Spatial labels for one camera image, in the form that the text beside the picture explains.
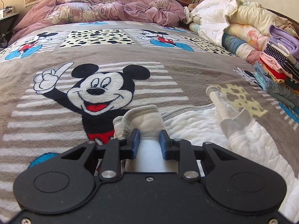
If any cartoon mouse printed blanket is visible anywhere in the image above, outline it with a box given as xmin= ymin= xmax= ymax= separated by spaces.
xmin=0 ymin=20 xmax=299 ymax=216

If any striped patchwork quilt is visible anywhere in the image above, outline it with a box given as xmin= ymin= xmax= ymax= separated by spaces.
xmin=221 ymin=33 xmax=262 ymax=65

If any cream folded quilt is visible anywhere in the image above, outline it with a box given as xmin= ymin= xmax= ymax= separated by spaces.
xmin=224 ymin=1 xmax=298 ymax=52

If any white quilted comforter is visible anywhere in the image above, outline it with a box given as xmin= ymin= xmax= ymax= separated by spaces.
xmin=184 ymin=0 xmax=241 ymax=47

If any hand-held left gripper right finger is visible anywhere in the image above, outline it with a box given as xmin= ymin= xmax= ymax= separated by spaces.
xmin=159 ymin=130 xmax=237 ymax=183

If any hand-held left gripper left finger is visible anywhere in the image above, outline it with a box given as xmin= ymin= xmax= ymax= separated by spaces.
xmin=59 ymin=129 xmax=141 ymax=183

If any pink floral duvet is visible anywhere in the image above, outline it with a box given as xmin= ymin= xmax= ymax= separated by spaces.
xmin=9 ymin=0 xmax=188 ymax=41

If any dark wooden bed board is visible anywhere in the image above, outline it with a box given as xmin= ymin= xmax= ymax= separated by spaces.
xmin=265 ymin=7 xmax=299 ymax=28

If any white quilted garment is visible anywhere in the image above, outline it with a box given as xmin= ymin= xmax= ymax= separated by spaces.
xmin=113 ymin=85 xmax=299 ymax=220

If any stack of folded clothes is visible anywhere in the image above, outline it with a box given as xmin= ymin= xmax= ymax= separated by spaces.
xmin=253 ymin=24 xmax=299 ymax=113

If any dark bedside table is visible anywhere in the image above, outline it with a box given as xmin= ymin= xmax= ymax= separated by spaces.
xmin=0 ymin=11 xmax=20 ymax=39

